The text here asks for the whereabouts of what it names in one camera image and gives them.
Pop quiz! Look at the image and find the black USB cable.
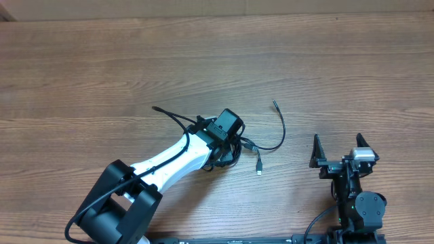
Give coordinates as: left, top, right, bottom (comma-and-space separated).
202, 135, 264, 176

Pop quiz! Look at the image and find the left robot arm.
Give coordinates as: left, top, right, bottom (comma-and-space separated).
69, 108, 244, 244

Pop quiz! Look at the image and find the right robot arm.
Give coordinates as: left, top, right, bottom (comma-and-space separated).
303, 134, 387, 243

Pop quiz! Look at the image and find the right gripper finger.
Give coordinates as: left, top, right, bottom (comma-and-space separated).
356, 133, 380, 161
309, 134, 326, 168

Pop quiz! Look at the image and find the black cable with thin plug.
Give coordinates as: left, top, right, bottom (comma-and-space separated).
254, 99, 287, 151

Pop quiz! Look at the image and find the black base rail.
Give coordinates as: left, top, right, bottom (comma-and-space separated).
149, 234, 329, 244

